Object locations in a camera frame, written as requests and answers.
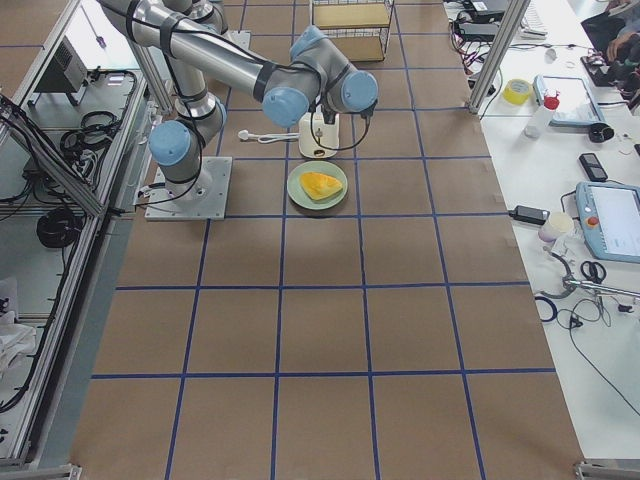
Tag teach pendant tablet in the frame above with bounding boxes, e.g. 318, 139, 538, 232
533, 75, 604, 127

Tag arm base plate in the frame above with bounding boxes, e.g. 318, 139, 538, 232
144, 156, 232, 221

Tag blue tape roll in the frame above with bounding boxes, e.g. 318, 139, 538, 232
534, 295, 558, 323

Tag yellow tape roll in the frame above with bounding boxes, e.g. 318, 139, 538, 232
502, 79, 533, 105

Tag grey control box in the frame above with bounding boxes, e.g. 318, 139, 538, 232
34, 36, 88, 106

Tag white plastic bottle red cap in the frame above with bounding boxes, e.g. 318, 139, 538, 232
523, 95, 560, 139

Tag black power brick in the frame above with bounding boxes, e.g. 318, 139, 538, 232
508, 205, 550, 226

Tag wire basket with wood shelf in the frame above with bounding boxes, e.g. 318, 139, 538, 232
309, 0, 394, 62

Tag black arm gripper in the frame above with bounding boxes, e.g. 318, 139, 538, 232
320, 102, 337, 125

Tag triangular bread on plate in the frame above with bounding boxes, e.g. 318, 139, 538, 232
299, 172, 343, 201

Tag black scissors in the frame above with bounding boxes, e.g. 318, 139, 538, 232
580, 260, 607, 284

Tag black remote device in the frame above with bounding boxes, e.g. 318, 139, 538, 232
578, 153, 608, 183

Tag white toaster power cable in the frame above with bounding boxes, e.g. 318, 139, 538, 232
237, 129, 302, 146

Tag green plate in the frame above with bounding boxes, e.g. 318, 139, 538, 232
287, 161, 348, 210

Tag white two-slot toaster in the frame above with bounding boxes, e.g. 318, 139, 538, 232
298, 112, 340, 159

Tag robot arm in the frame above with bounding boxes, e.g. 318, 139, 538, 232
101, 1, 378, 186

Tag white paper cup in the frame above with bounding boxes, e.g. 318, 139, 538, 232
538, 212, 575, 243

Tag aluminium frame post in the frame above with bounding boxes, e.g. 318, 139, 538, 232
467, 0, 530, 114

